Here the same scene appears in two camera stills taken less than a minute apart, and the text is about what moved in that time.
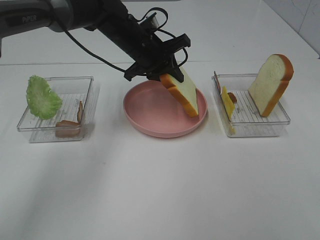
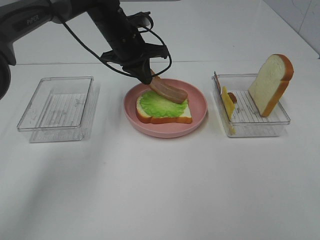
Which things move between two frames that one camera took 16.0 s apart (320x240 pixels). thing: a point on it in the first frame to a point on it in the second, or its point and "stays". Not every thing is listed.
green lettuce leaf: (43, 103) to (152, 104)
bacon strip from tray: (231, 94) stays
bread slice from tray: (185, 91) to (185, 118)
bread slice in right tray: (271, 84) stays
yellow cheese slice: (229, 107) stays
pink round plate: (150, 109) stays
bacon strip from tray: (68, 129) to (174, 94)
